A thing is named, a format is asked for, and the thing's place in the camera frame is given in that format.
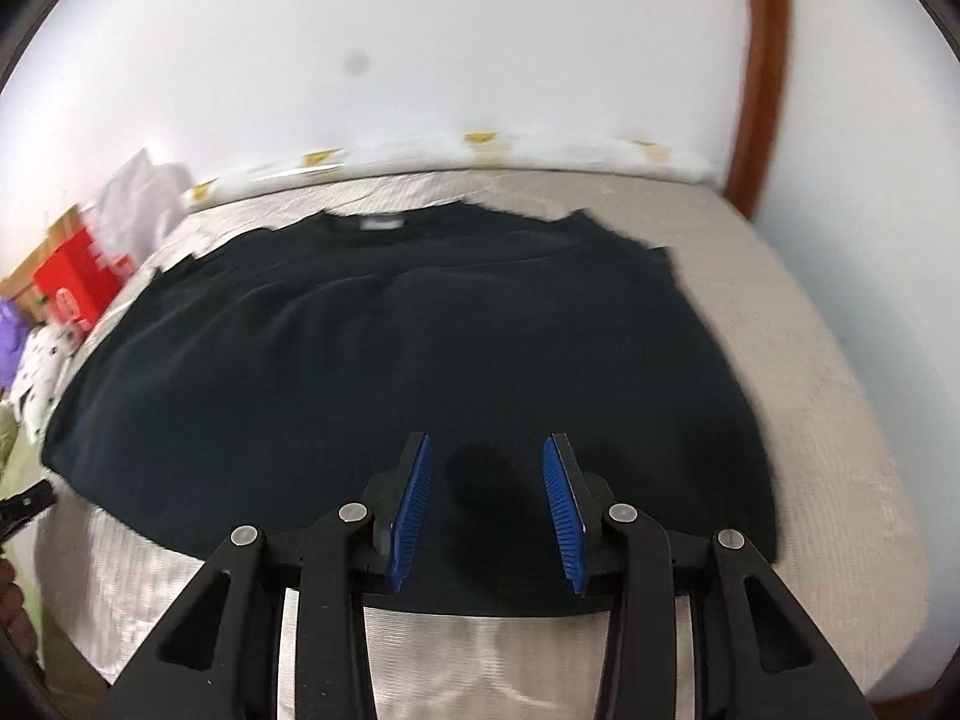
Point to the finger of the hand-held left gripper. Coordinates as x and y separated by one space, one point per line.
26 510

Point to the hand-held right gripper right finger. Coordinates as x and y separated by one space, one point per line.
564 510

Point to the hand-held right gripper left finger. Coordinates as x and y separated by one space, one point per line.
411 510

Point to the black t-shirt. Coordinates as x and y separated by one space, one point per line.
412 330

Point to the person's left hand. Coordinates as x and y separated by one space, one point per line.
11 607

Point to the green blanket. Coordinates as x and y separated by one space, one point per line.
6 442

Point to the white floral pillow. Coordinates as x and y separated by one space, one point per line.
45 367

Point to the purple plush toy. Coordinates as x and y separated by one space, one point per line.
11 345

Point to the red paper bag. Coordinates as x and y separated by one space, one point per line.
75 285

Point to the wooden headboard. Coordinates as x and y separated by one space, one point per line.
45 255

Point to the striped bed mattress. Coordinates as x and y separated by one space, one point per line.
810 427

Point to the white plastic shopping bag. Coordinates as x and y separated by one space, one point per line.
142 202

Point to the white patterned pillow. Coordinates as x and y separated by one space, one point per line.
525 154

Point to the brown wooden door frame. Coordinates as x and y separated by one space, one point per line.
765 90

